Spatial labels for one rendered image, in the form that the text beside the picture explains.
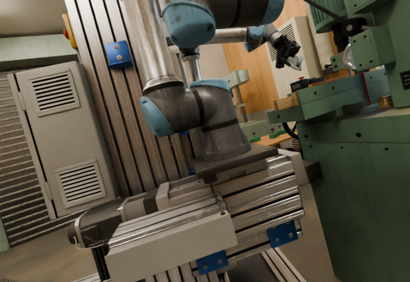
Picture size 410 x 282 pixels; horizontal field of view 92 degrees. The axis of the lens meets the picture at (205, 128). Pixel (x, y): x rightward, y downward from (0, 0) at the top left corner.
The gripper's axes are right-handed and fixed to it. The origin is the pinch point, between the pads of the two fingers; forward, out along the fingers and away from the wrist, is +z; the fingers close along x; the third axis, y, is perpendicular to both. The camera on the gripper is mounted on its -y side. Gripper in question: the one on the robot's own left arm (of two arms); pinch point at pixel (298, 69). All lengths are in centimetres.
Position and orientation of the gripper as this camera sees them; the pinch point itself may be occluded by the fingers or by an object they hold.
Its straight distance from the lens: 117.4
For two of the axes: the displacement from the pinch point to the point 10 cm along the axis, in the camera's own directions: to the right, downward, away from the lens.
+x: 9.1, -2.6, 3.3
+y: 1.5, -5.3, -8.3
